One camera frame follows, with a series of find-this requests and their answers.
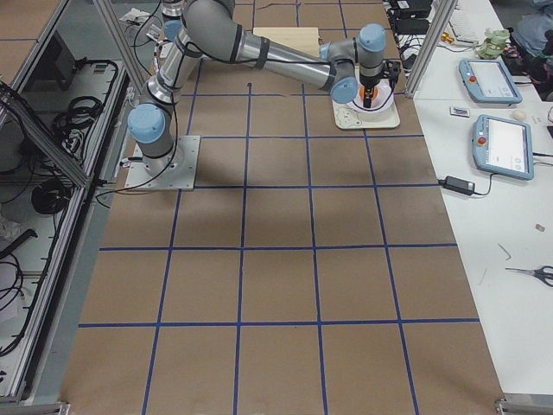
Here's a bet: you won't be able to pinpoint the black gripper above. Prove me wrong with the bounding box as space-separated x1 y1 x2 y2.
360 72 383 109

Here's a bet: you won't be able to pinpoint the orange fruit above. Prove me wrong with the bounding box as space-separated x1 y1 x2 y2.
359 86 378 99

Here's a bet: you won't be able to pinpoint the white round plate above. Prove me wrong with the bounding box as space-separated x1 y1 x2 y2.
348 80 393 113

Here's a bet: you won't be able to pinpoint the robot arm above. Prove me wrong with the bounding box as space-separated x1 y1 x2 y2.
127 0 386 177

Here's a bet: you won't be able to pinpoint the pale green bear tray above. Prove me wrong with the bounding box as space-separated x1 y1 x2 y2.
330 64 402 131

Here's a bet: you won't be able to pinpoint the wooden cutting board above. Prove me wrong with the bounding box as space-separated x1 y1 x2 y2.
252 27 320 57

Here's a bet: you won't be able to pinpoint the small white label box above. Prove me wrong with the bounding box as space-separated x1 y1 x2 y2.
449 106 470 118

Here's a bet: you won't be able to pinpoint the brass cylinder part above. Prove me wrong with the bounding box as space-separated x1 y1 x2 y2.
441 32 455 44

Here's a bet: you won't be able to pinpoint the far blue teach pendant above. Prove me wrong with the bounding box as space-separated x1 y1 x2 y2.
458 59 523 105

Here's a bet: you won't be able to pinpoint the blue teach pendant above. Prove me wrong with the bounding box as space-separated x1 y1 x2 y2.
458 59 523 105
472 114 534 181

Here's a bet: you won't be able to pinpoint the white keyboard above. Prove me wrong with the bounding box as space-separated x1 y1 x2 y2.
448 5 479 46

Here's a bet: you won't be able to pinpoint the green tape roll stack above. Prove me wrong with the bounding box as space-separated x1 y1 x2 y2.
477 29 510 60

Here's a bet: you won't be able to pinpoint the black power adapter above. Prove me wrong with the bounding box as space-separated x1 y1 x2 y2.
438 176 475 196

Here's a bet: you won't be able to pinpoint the near blue teach pendant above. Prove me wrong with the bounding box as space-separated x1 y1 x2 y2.
472 114 534 181

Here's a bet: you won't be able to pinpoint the beige egg shaped object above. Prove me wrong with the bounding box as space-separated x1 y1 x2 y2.
512 110 527 122

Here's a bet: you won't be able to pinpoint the person in blue jacket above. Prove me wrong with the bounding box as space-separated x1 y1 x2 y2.
512 0 552 56

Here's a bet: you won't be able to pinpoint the hex key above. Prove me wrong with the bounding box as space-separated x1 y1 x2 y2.
498 243 512 261

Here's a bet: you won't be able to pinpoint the black scissors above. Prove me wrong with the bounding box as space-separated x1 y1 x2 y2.
506 265 553 287

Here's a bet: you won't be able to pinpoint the aluminium frame post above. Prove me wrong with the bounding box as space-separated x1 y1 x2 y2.
405 0 458 98

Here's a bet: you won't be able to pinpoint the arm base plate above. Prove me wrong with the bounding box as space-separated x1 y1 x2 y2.
124 135 200 191

